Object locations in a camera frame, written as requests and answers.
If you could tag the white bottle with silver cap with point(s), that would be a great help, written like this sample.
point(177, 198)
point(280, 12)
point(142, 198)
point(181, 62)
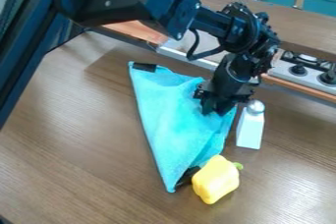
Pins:
point(250, 128)

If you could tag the toy stove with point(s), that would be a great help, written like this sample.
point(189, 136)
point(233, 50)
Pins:
point(306, 72)

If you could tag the yellow toy pepper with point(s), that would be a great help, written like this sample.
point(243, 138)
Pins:
point(216, 180)

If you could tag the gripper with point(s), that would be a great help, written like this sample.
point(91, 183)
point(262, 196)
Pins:
point(232, 80)

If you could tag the light blue cloth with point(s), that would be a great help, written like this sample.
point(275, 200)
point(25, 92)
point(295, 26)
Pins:
point(175, 126)

